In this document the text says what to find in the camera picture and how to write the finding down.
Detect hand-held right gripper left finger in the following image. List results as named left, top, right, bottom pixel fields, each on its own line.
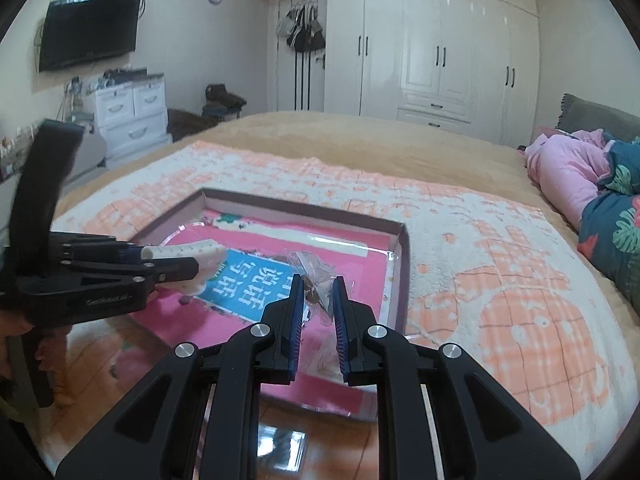
left=55, top=274, right=307, bottom=480

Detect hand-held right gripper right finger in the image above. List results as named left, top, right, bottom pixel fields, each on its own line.
left=332, top=275, right=586, bottom=480

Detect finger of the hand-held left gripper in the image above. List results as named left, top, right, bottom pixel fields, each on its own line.
left=17, top=256, right=199, bottom=327
left=49, top=231, right=146, bottom=267

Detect white dotted hair clip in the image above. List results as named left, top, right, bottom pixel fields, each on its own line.
left=140, top=239, right=227, bottom=297

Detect shallow pink lined box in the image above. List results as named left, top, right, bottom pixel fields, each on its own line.
left=127, top=187, right=412, bottom=422

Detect clear plastic wrapper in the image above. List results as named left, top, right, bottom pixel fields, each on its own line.
left=284, top=249, right=352, bottom=322

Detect person's left hand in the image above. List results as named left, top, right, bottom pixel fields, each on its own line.
left=0, top=310, right=32, bottom=381

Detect grey round stool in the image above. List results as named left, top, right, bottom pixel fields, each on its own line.
left=64, top=132, right=108, bottom=187

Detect glossy orange board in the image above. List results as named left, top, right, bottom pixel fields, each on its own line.
left=42, top=327, right=311, bottom=480

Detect white drawer cabinet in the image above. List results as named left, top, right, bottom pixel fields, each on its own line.
left=95, top=72, right=169, bottom=161

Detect dark brown cloth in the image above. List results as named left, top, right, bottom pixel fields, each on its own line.
left=166, top=108, right=222, bottom=144

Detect peach patterned blanket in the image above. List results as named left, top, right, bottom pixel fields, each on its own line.
left=42, top=140, right=626, bottom=480

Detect pile of folded clothes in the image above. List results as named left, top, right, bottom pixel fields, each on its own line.
left=202, top=83, right=249, bottom=119

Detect beige bed cover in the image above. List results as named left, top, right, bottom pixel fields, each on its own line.
left=50, top=110, right=640, bottom=321

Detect white door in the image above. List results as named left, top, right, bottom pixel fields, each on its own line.
left=267, top=0, right=328, bottom=113

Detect hanging bags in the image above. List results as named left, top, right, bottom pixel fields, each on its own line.
left=276, top=2, right=327, bottom=54

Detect pink jacket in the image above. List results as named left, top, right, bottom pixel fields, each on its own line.
left=517, top=127, right=619, bottom=232

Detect blue floral quilt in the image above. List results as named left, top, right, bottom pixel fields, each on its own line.
left=577, top=135, right=640, bottom=312

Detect white wardrobe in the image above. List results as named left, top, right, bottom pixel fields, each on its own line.
left=248, top=0, right=541, bottom=148

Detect wall shelf with small items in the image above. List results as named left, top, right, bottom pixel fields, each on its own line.
left=0, top=124, right=40, bottom=182

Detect black wall television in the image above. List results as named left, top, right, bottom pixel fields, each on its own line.
left=39, top=0, right=139, bottom=72

